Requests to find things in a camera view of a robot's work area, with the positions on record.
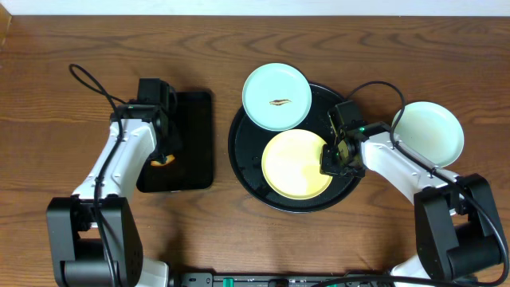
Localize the yellow green scrub sponge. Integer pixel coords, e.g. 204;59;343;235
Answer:
151;155;175;167

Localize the yellow plate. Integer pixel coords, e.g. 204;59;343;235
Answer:
261;129;332;200

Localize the pale green plate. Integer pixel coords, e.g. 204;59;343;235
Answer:
395;101;465;167

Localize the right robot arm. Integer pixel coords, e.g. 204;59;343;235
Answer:
320;100;509;282

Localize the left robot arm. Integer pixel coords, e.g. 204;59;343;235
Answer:
46;78;180;286

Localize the black rectangular tray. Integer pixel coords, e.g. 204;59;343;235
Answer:
136;92;214;193

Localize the black round tray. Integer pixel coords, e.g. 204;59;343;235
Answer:
228;82;361;213

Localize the light blue plate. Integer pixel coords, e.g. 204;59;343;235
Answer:
241;63;312;132

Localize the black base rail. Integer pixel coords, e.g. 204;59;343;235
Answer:
171;271;479;287

